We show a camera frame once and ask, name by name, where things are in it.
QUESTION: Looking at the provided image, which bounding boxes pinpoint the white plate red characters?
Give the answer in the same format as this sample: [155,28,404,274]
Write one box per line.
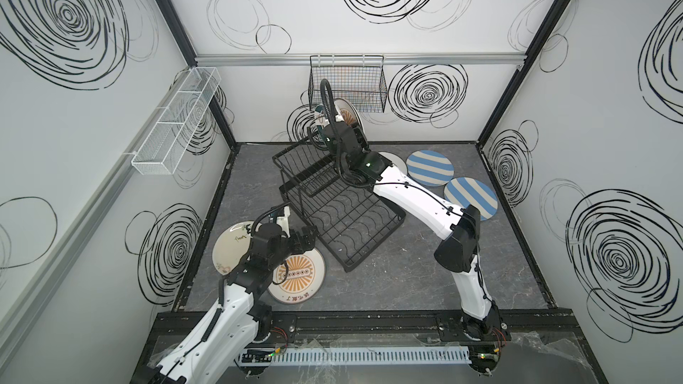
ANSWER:
[335,99,364,138]

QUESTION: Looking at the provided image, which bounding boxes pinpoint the orange sunburst plate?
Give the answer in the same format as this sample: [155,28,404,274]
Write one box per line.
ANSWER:
[338,107,359,126]
[268,248,327,305]

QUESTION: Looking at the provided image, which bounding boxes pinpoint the blue striped plate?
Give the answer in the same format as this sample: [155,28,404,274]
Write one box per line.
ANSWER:
[406,150,455,187]
[444,177,499,220]

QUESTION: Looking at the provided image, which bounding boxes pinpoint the white plate green red rim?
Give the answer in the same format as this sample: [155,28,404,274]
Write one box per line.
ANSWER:
[312,104,334,150]

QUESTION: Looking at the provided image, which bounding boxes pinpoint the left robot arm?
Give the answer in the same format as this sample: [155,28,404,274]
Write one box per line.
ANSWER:
[131,202,317,383]

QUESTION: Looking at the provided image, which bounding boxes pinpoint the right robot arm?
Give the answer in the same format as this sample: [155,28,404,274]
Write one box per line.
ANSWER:
[318,78,506,341]

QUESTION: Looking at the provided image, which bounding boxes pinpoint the white plate black flower outline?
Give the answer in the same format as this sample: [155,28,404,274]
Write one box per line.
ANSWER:
[380,151,408,175]

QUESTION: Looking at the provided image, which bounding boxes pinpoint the cream floral plate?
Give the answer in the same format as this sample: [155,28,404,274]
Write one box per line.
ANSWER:
[212,222,254,276]

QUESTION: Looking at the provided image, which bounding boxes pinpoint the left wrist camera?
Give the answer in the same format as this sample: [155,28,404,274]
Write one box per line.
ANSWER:
[275,206,291,236]

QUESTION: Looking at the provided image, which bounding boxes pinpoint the black wire dish rack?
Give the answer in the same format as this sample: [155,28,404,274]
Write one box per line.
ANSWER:
[272,140,406,272]

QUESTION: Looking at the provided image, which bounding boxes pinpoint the black wire wall basket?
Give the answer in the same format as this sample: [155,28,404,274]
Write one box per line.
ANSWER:
[308,54,389,113]

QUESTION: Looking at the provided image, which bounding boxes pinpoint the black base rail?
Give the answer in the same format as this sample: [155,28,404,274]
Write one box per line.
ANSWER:
[154,308,580,345]

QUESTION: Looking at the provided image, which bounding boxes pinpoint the white mesh wall shelf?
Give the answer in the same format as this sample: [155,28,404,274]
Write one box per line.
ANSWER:
[132,67,222,176]

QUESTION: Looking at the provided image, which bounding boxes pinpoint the grey slotted cable duct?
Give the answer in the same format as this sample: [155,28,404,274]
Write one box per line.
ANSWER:
[236,346,471,367]

